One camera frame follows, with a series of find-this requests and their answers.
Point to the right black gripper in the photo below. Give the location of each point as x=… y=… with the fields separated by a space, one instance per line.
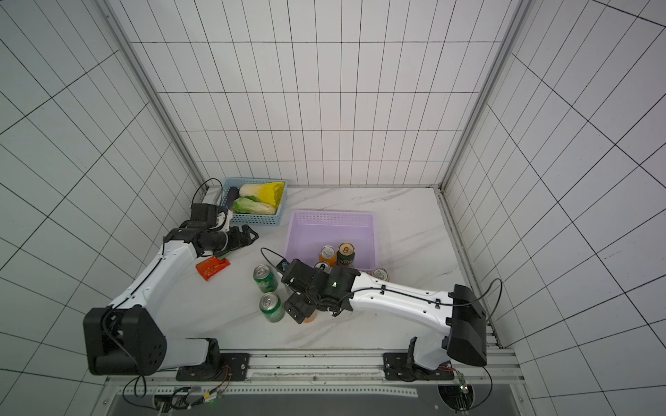
x=300 y=289

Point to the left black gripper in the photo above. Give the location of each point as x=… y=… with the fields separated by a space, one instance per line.
x=246 y=238

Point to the green sprite can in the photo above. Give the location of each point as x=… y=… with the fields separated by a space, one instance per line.
x=264 y=277
x=271 y=307

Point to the purple plastic basket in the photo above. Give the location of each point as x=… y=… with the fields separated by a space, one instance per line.
x=310 y=230

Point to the green brown can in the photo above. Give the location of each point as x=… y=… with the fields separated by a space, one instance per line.
x=346 y=255

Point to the orange fanta can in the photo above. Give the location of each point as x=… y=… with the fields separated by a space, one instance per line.
x=328 y=255
x=311 y=318
x=381 y=274

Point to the silver slim can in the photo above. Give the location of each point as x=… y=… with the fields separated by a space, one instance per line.
x=323 y=266

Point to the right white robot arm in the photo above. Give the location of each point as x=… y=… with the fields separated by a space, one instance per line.
x=456 y=319

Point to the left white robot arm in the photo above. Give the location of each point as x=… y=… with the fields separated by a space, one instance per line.
x=124 y=339

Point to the blue plastic basket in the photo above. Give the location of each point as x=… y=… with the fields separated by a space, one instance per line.
x=219 y=191

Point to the green lettuce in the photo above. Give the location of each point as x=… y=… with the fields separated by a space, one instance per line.
x=253 y=206

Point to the dark purple eggplant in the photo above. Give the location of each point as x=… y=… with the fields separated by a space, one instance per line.
x=232 y=195

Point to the yellow napa cabbage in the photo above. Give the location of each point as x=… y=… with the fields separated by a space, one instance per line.
x=269 y=193

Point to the red snack packet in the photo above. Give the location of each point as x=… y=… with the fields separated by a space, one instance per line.
x=211 y=266

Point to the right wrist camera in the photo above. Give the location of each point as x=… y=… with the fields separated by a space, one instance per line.
x=283 y=268

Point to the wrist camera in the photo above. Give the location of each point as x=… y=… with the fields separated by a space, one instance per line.
x=209 y=217
x=283 y=268

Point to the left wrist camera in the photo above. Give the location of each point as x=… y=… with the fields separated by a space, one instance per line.
x=209 y=217

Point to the aluminium mounting rail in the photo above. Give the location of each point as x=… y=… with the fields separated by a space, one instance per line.
x=321 y=371

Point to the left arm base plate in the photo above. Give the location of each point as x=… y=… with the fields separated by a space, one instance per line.
x=223 y=367

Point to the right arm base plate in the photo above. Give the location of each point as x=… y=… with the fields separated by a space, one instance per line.
x=416 y=366

